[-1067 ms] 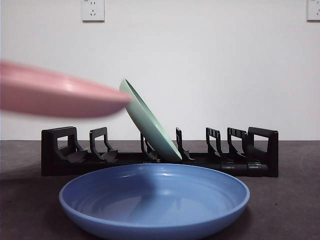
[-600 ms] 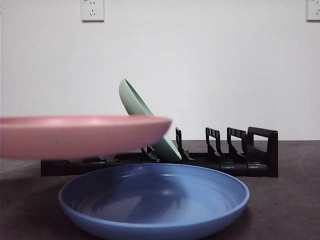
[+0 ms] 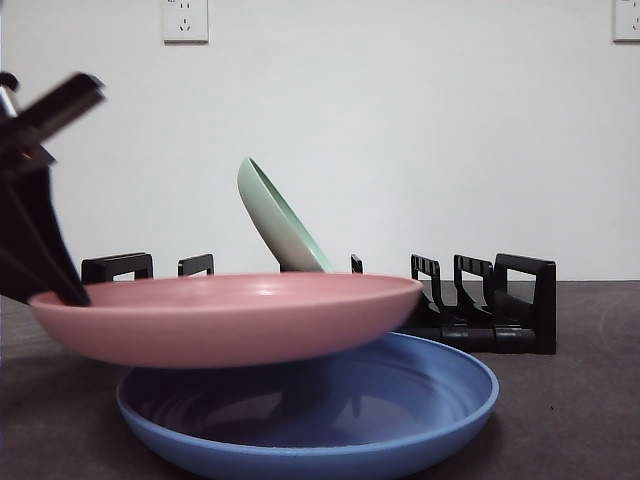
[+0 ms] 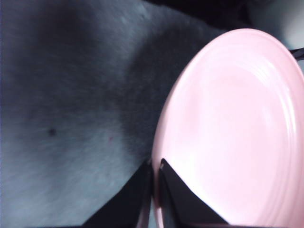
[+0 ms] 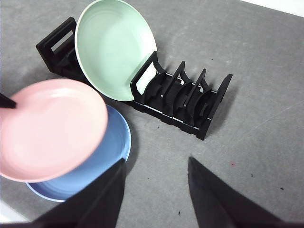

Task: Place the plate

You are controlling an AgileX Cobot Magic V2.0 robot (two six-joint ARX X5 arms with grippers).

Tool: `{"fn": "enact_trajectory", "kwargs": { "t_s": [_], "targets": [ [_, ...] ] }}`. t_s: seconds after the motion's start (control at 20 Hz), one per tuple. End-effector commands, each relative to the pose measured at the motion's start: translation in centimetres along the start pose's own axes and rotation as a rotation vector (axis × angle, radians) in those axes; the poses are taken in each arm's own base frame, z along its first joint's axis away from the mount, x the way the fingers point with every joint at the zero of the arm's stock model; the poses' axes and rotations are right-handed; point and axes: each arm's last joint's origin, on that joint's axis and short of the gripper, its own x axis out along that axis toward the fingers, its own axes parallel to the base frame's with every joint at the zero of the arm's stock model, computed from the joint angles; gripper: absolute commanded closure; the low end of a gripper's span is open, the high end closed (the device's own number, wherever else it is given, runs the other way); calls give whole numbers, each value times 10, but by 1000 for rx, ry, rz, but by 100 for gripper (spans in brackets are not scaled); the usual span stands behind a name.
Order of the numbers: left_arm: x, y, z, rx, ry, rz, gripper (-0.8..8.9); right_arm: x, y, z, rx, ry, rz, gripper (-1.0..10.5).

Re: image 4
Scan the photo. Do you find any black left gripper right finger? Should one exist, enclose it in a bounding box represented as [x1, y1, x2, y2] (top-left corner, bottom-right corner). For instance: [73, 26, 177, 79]
[159, 158, 231, 228]

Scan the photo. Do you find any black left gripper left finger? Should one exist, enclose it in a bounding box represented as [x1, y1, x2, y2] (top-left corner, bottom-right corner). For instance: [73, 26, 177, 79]
[83, 159, 152, 228]

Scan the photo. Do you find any pink plate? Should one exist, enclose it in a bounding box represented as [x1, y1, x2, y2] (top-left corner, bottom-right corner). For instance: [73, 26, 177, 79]
[150, 28, 304, 228]

